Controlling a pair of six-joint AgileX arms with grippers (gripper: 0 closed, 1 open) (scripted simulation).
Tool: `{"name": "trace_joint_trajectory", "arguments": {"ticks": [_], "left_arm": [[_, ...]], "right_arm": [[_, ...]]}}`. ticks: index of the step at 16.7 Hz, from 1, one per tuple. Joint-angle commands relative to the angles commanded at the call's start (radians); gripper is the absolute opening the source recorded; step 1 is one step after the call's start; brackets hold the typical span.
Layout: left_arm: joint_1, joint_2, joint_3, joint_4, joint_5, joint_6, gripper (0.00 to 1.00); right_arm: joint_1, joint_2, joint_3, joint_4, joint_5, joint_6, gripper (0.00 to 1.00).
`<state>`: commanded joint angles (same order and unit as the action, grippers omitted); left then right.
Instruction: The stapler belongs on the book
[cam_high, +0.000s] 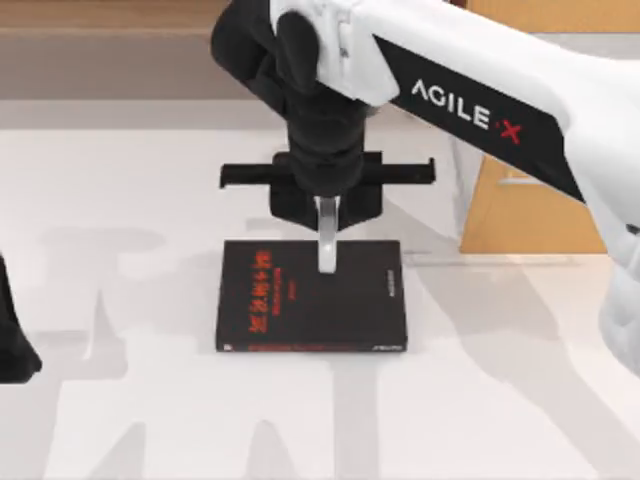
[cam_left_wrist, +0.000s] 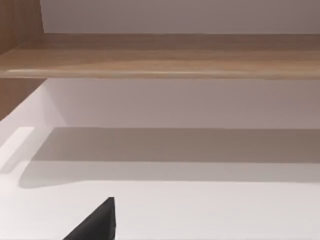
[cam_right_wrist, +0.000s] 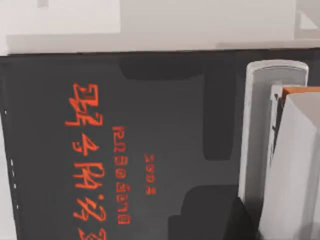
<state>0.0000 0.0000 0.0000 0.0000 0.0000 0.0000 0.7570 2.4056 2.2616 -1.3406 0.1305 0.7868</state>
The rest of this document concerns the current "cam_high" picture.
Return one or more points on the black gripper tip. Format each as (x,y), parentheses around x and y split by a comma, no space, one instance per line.
(12,340)

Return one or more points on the light wooden cabinet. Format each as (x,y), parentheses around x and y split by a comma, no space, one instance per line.
(530,225)

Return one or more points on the black book with red lettering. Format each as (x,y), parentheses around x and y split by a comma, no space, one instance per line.
(310,305)

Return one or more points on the brown wooden cupboard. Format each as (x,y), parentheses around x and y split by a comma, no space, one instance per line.
(100,55)

